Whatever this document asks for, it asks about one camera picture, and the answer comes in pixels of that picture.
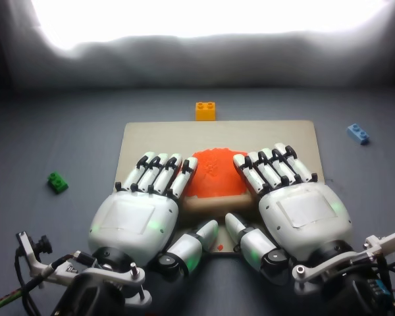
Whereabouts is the blue toy block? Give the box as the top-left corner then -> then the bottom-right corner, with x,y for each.
345,123 -> 371,145

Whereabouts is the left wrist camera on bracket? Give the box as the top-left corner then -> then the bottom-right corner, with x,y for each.
14,232 -> 55,274

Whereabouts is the wooden rolling pin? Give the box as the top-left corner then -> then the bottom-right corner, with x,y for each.
180,194 -> 256,220

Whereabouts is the light wooden board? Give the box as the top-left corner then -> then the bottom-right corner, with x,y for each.
113,120 -> 327,256

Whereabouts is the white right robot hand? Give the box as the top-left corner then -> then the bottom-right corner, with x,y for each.
224,142 -> 355,286

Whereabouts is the grey table cloth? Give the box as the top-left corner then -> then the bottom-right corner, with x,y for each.
0,0 -> 395,316

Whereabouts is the yellow toy block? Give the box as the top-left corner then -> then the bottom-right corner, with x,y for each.
195,101 -> 217,122

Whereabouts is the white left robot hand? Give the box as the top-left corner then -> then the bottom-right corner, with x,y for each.
87,150 -> 220,276

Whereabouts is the green cable of left arm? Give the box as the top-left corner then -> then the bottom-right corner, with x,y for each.
0,286 -> 27,312

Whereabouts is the green toy block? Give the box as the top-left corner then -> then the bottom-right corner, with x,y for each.
47,172 -> 69,194

